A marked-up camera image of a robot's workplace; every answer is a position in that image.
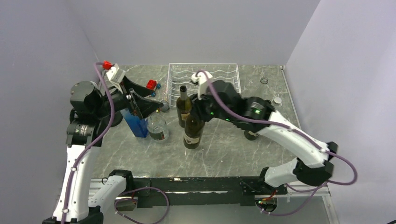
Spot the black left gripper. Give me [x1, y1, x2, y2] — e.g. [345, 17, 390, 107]
[94, 75, 163, 119]

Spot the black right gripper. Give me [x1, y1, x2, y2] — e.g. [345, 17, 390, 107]
[190, 86, 234, 123]

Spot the dark green wine bottle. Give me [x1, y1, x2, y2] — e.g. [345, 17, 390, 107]
[183, 113, 205, 149]
[176, 85, 192, 128]

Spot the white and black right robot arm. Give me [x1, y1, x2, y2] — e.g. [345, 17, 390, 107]
[190, 80, 338, 194]

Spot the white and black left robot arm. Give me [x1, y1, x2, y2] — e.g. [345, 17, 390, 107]
[44, 78, 162, 224]

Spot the blue square water bottle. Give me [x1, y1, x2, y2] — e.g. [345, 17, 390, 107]
[120, 108, 148, 138]

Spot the clear round glass bottle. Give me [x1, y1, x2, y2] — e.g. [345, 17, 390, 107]
[147, 112, 170, 142]

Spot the red toy block car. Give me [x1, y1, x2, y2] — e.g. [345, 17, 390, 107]
[146, 79, 161, 91]

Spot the small silver cap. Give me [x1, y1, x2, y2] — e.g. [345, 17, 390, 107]
[272, 97, 282, 106]

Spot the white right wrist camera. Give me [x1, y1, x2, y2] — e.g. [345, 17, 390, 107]
[191, 70, 212, 100]

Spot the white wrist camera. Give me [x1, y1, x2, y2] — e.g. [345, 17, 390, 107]
[191, 70, 212, 100]
[106, 63, 126, 89]

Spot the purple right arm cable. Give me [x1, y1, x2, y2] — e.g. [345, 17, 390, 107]
[197, 70, 358, 186]

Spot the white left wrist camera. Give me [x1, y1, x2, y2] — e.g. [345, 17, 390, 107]
[106, 63, 126, 89]

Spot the white wire wine rack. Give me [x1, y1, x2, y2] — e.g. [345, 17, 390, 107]
[164, 63, 241, 107]

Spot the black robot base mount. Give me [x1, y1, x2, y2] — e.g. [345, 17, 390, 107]
[103, 169, 288, 208]

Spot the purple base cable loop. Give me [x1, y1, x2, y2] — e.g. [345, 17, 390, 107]
[113, 187, 170, 224]

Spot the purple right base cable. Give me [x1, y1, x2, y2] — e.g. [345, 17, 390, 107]
[255, 182, 329, 217]

